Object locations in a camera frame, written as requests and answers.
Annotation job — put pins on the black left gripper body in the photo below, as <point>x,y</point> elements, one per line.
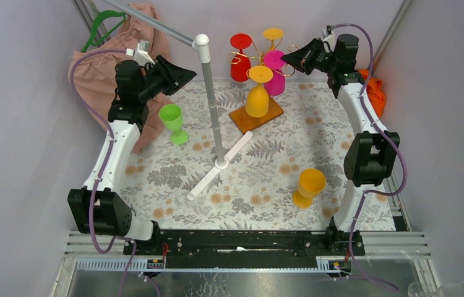
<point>160,77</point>

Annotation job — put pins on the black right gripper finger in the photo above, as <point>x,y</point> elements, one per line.
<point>298,64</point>
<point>306,53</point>

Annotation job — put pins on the red wine glass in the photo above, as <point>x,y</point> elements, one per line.
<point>240,63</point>

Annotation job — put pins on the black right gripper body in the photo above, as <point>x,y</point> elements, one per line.
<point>323,63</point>

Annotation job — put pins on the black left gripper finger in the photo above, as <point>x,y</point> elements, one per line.
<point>174,74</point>
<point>169,86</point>

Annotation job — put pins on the white clothes stand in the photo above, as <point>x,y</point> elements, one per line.
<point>199,43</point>

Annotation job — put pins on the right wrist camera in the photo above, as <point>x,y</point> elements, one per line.
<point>329,39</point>

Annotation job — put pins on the orange crumpled cloth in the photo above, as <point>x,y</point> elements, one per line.
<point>376,96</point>

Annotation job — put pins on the green clothes hanger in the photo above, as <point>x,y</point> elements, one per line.
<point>97,35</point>

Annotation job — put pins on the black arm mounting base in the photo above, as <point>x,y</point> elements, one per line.
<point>249,249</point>

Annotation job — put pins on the pink wine glass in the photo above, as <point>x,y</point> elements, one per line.
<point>276,86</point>

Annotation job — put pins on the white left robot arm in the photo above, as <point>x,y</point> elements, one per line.
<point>97,207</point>

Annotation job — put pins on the green wine glass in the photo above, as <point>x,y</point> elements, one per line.
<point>172,117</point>

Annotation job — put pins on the yellow wine glass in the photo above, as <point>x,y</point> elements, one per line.
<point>310,183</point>
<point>274,35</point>
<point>257,102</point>

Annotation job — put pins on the aluminium front frame rail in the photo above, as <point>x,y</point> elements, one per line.
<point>398,257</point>

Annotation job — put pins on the wooden rack base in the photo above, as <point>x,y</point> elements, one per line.
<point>245,122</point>

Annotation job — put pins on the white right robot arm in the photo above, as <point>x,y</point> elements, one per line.
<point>372,153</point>

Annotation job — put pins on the pink cloth garment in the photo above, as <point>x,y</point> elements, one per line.
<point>94,77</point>

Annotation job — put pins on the yellow wine glass front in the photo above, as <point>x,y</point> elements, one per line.
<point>257,102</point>

